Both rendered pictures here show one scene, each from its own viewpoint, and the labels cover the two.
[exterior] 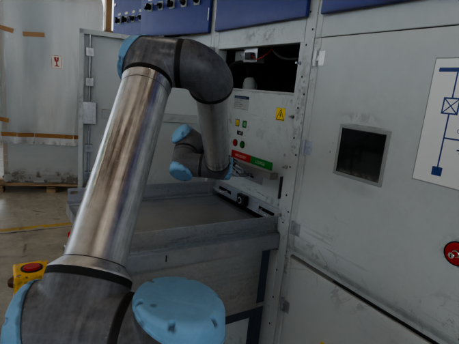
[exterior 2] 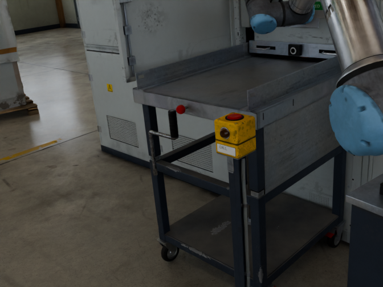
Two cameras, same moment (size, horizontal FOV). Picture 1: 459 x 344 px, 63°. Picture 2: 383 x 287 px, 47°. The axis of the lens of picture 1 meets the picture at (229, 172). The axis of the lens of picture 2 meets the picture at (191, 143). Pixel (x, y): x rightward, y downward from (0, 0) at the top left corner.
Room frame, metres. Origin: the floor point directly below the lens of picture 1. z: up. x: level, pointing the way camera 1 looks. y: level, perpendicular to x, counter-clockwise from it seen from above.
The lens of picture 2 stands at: (-0.22, 0.78, 1.28)
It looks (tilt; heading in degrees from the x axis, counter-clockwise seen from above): 22 degrees down; 350
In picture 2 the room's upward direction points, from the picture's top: 5 degrees counter-clockwise
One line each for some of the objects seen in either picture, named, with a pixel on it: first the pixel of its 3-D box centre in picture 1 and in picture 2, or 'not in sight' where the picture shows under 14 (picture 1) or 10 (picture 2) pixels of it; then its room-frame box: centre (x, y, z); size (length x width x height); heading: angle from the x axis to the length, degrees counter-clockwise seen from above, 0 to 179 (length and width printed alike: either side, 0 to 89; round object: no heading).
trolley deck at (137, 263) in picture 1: (167, 223); (245, 84); (1.46, 0.23, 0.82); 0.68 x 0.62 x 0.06; 123
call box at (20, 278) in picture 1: (31, 286); (235, 135); (0.85, 0.47, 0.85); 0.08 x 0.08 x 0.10; 33
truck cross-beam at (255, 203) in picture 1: (248, 199); (299, 48); (1.68, -0.10, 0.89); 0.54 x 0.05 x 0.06; 33
